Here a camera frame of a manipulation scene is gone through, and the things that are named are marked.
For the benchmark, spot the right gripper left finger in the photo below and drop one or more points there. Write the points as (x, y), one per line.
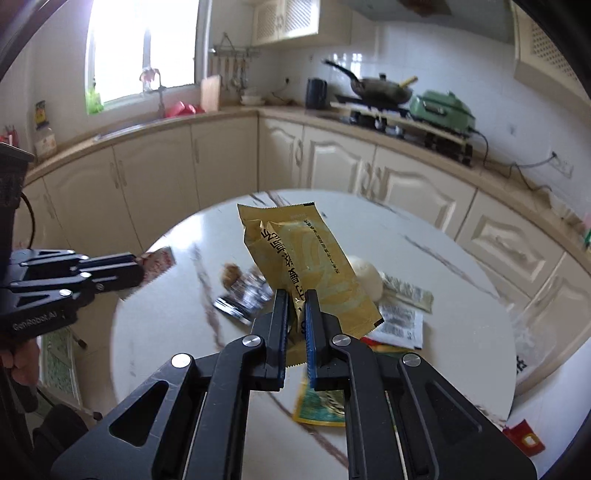
(187, 420)

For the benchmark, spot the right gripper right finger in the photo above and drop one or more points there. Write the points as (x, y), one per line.
(404, 420)

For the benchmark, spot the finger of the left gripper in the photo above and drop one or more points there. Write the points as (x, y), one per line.
(64, 263)
(102, 284)

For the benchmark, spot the red white snack wrapper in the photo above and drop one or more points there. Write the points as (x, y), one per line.
(154, 264)

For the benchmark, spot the green red snack packet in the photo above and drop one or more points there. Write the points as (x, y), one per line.
(319, 408)

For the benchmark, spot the black snack wrapper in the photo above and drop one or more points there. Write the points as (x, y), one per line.
(246, 298)

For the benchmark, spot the white steamed bun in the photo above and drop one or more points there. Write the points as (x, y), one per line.
(368, 276)

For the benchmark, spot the yellow snack bag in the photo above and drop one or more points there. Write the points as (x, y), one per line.
(297, 252)

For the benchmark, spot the kitchen faucet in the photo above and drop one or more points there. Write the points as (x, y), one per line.
(159, 92)

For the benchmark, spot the kitchen window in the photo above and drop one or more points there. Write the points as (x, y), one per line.
(135, 47)

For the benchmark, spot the person left hand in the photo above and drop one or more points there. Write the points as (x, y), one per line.
(23, 362)

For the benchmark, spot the white barcode sachet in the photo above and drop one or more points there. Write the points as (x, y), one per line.
(402, 326)

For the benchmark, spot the large jar with yellow label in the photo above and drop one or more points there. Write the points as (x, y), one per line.
(44, 140)

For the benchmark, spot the red packet on floor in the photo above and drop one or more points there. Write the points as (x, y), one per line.
(523, 436)

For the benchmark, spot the red utensil holder rack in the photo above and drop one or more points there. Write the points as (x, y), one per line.
(9, 135)

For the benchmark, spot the white rice sack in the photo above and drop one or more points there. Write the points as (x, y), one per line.
(546, 334)

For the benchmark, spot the green bottle on windowsill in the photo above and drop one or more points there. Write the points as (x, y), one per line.
(93, 102)

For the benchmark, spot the red dish basin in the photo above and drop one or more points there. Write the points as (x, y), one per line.
(181, 108)

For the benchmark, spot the wooden cutting board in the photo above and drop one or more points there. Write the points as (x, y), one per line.
(210, 94)

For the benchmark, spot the white bowls stack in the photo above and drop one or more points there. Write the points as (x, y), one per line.
(252, 100)

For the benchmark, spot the hanging utensil rack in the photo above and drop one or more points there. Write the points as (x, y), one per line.
(231, 63)

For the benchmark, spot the black electric kettle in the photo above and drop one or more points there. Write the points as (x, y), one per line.
(316, 94)

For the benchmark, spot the black gas stove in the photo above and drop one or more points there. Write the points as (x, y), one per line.
(400, 125)

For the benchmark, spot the black frying pan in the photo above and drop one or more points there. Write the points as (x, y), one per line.
(377, 89)

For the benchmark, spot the green electric cooker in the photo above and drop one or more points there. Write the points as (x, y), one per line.
(443, 110)

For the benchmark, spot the range hood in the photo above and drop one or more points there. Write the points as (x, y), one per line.
(490, 18)

